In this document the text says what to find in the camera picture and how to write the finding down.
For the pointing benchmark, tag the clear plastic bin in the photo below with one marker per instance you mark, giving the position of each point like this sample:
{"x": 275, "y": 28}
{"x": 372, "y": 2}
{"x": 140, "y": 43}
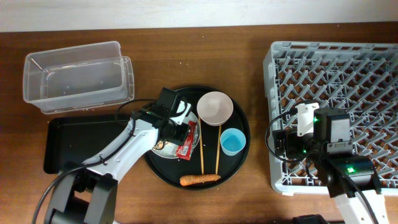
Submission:
{"x": 78, "y": 78}

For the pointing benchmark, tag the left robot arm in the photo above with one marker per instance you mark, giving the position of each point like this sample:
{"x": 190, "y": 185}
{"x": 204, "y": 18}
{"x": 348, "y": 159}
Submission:
{"x": 86, "y": 193}

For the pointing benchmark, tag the blue plastic cup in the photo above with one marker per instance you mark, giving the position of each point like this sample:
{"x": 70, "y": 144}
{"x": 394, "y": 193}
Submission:
{"x": 232, "y": 141}

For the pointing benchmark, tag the pink bowl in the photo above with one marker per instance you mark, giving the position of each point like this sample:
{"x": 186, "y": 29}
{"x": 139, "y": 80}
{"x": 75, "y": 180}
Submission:
{"x": 215, "y": 108}

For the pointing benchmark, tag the orange carrot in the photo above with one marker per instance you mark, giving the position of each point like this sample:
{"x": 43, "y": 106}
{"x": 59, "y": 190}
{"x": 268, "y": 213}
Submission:
{"x": 196, "y": 179}

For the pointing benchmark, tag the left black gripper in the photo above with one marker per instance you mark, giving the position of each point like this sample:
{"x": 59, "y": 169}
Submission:
{"x": 180, "y": 138}

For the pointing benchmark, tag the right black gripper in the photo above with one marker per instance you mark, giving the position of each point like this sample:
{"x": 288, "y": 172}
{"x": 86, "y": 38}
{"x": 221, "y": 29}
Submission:
{"x": 291, "y": 136}

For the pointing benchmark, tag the red snack wrapper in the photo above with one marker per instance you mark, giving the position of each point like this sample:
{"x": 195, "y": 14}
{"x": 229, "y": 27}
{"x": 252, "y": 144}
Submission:
{"x": 184, "y": 151}

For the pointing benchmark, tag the wooden chopstick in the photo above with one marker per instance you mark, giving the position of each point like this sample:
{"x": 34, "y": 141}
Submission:
{"x": 201, "y": 146}
{"x": 218, "y": 150}

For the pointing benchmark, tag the grey dishwasher rack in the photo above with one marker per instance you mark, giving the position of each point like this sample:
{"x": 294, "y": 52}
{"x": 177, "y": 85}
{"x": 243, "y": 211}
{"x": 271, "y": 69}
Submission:
{"x": 359, "y": 78}

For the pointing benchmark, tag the black rectangular tray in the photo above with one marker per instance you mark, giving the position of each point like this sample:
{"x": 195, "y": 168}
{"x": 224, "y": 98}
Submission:
{"x": 74, "y": 139}

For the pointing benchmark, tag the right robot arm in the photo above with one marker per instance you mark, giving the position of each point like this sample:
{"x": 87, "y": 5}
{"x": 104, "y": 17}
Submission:
{"x": 351, "y": 179}

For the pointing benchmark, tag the round black tray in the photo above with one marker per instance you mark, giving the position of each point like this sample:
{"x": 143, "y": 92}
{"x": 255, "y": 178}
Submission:
{"x": 208, "y": 159}

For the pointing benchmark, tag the food scraps on plate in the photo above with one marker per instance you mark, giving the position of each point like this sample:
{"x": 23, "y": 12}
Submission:
{"x": 160, "y": 145}

